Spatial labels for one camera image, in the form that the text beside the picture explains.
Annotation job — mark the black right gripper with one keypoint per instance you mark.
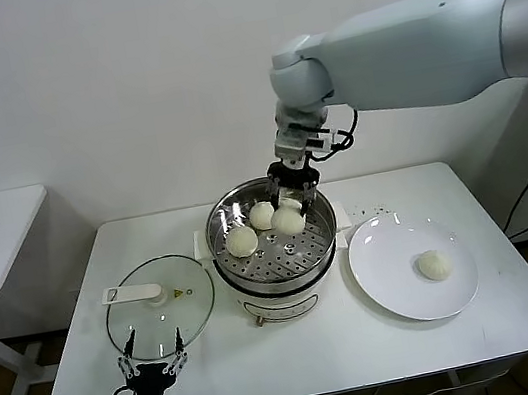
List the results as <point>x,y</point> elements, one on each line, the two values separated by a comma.
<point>293,177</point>

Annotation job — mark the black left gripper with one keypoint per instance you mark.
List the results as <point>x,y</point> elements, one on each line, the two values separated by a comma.
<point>150,388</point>

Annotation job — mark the white steamed baozi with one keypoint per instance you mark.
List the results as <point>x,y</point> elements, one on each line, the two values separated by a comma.
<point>288,221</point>
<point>241,242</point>
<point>261,217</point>
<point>435,265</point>

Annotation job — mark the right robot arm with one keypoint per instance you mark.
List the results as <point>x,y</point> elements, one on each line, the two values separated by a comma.
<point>398,58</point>

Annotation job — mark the stainless steel steamer basket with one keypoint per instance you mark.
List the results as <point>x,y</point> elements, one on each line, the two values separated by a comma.
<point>312,240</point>

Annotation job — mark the scattered dark crumbs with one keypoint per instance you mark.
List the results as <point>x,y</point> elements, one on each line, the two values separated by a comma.
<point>381,211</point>

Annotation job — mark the white electric cooking pot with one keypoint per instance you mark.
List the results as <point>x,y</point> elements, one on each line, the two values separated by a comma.
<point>277,304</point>

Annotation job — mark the white round plate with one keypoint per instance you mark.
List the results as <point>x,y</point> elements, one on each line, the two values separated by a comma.
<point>381,259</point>

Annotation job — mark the white side table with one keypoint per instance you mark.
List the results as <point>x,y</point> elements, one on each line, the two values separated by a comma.
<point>10,225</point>

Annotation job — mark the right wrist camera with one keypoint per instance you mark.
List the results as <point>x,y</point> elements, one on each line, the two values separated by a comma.
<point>293,146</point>

